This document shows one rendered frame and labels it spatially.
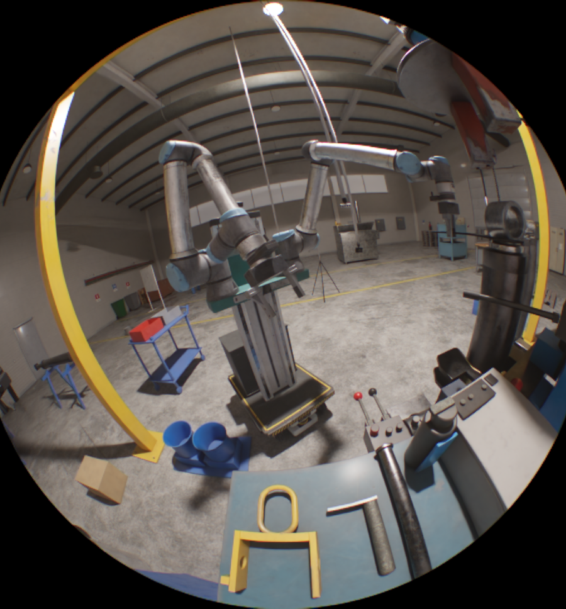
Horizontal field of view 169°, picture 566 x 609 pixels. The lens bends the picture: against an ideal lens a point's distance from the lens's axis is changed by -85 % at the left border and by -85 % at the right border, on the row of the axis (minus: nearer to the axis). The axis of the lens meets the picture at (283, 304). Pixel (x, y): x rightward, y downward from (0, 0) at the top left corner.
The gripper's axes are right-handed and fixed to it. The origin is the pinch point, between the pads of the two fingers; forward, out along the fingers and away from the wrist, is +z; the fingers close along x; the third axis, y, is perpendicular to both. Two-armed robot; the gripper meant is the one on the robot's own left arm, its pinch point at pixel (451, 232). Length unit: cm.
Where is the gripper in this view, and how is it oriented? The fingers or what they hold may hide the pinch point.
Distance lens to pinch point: 97.5
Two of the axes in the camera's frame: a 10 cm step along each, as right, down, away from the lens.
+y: 2.4, 2.8, -9.3
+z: 2.0, 9.2, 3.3
